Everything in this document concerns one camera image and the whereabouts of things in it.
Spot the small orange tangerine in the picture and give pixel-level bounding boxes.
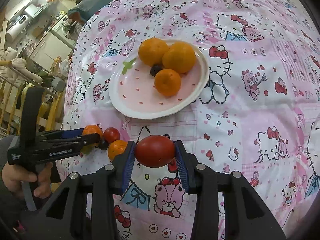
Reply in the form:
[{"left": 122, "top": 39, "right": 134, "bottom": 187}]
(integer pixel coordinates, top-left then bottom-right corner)
[{"left": 82, "top": 125, "right": 104, "bottom": 146}]

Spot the large red tomato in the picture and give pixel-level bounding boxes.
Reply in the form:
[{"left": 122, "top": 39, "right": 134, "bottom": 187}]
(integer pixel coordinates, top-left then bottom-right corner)
[{"left": 135, "top": 135, "right": 175, "bottom": 168}]

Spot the dark purple grape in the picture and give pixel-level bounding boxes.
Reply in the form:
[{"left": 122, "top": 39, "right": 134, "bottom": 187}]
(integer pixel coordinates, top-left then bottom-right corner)
[{"left": 150, "top": 64, "right": 163, "bottom": 77}]

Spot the large orange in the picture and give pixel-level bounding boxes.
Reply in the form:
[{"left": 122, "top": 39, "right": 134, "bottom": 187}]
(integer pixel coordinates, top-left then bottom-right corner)
[{"left": 138, "top": 38, "right": 169, "bottom": 67}]

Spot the medium orange tangerine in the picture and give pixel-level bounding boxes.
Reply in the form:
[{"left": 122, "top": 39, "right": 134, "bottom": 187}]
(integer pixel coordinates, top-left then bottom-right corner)
[{"left": 162, "top": 41, "right": 196, "bottom": 74}]

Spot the left hand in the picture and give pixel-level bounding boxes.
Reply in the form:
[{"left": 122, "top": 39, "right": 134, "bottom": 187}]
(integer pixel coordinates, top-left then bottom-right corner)
[{"left": 1, "top": 163, "right": 53, "bottom": 199}]

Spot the green grape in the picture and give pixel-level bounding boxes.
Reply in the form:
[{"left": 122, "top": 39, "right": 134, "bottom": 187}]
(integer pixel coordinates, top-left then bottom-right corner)
[{"left": 80, "top": 145, "right": 94, "bottom": 154}]

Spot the dark grape on sheet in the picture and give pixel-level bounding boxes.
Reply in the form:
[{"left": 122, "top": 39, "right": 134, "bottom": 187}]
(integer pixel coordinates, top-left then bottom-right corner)
[{"left": 98, "top": 140, "right": 109, "bottom": 150}]

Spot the small red tomato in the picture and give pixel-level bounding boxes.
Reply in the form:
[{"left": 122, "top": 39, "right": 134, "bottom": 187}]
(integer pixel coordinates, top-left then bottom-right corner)
[{"left": 104, "top": 127, "right": 120, "bottom": 144}]

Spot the small yellow-orange tangerine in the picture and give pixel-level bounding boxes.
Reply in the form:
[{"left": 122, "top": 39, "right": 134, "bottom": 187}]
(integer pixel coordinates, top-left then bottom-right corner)
[{"left": 108, "top": 140, "right": 127, "bottom": 162}]

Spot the white cabinet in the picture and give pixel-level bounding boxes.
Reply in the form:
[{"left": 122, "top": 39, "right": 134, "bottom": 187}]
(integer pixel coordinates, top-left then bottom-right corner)
[{"left": 28, "top": 15, "right": 77, "bottom": 72}]

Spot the pink cartoon print bedsheet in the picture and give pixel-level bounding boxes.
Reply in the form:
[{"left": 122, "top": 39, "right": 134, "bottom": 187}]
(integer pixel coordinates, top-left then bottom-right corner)
[{"left": 62, "top": 0, "right": 320, "bottom": 240}]

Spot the pink strawberry pattern plate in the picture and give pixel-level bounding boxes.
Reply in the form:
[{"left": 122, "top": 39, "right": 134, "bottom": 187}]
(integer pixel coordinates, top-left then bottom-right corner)
[{"left": 109, "top": 38, "right": 209, "bottom": 120}]

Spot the white rice cooker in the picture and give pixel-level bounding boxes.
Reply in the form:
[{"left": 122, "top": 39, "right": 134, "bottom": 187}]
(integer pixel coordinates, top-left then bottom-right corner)
[{"left": 5, "top": 15, "right": 29, "bottom": 42}]

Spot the teal pillow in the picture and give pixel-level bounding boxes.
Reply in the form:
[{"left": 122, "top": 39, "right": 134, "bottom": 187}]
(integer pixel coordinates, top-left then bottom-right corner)
[{"left": 67, "top": 0, "right": 113, "bottom": 25}]

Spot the wooden crib rail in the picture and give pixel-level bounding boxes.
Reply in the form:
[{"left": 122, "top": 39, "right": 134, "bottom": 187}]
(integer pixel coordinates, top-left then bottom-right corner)
[{"left": 1, "top": 58, "right": 66, "bottom": 138}]

